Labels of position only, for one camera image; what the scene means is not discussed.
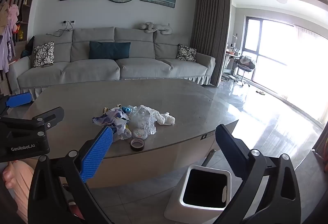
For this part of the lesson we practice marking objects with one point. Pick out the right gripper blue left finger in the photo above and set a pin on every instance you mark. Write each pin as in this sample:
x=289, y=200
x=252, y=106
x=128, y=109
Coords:
x=59, y=192

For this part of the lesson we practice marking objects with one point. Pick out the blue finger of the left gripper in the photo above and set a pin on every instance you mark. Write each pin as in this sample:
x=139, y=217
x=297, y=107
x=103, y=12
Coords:
x=12, y=101
x=47, y=120

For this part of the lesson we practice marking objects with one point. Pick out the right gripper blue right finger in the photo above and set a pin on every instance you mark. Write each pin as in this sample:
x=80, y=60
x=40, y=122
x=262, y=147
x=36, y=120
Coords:
x=269, y=191

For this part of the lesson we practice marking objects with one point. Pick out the blue printed plastic bag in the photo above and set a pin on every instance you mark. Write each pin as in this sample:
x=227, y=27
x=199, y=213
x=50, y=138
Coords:
x=117, y=120

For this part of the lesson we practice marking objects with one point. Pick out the blue snack wrapper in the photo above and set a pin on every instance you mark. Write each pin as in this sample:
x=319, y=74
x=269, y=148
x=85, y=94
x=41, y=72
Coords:
x=126, y=110

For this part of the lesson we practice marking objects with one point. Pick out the dark tape roll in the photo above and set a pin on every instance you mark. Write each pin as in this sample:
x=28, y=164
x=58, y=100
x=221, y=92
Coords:
x=137, y=144

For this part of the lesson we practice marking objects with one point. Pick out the round cartoon keychain case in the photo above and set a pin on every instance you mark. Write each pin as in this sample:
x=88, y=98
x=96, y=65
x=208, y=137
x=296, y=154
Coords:
x=139, y=133

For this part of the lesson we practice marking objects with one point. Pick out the clear plastic bag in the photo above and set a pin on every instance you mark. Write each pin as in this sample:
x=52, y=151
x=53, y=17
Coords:
x=140, y=117

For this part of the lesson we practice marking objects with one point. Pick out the brown torn paper wrapper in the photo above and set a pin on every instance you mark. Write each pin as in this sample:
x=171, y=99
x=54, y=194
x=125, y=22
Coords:
x=106, y=109

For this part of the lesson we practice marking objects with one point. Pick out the white trash bin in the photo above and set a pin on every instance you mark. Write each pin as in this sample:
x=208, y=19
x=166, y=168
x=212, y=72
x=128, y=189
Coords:
x=201, y=195

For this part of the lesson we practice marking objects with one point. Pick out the person's left hand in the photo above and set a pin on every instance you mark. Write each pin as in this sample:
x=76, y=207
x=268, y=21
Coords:
x=18, y=177

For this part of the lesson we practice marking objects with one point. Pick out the left floral cushion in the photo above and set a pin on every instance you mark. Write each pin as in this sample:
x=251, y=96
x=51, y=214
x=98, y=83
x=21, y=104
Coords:
x=43, y=55

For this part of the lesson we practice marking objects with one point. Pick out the floral cushion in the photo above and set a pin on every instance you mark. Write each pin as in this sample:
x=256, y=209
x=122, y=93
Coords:
x=186, y=53
x=43, y=55

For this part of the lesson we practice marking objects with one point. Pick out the teal rectangular cushion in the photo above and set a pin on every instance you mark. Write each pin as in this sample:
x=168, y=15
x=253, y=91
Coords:
x=109, y=50

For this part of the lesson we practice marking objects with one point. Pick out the hanging pink purple clothes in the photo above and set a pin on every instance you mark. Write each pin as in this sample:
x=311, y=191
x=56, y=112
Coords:
x=9, y=18

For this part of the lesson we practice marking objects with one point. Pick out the table label sticker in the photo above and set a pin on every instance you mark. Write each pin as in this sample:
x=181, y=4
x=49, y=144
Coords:
x=208, y=135

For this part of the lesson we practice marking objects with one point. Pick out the grey fabric sofa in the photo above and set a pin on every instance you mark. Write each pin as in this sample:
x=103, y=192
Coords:
x=152, y=55

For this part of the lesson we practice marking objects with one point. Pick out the office chair with clothes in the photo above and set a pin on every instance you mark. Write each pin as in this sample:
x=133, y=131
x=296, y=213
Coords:
x=246, y=64

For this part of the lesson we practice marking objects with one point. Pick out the grey plush toy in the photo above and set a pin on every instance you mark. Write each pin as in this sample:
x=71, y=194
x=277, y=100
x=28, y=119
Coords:
x=150, y=27

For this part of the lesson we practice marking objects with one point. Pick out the cluttered desk by window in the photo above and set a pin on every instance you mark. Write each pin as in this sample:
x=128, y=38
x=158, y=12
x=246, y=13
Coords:
x=232, y=54

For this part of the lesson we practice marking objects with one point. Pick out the right floral cushion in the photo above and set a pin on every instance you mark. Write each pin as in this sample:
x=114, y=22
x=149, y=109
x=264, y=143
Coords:
x=186, y=53

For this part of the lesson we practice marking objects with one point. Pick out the brown grey curtain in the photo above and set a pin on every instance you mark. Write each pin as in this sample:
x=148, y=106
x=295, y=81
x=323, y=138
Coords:
x=210, y=32

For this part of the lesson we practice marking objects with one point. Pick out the metal table handle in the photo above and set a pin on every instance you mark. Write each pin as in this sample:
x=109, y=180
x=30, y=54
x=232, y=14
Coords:
x=208, y=157

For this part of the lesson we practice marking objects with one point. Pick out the wall socket with cable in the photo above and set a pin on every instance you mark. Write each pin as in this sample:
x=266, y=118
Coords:
x=68, y=26

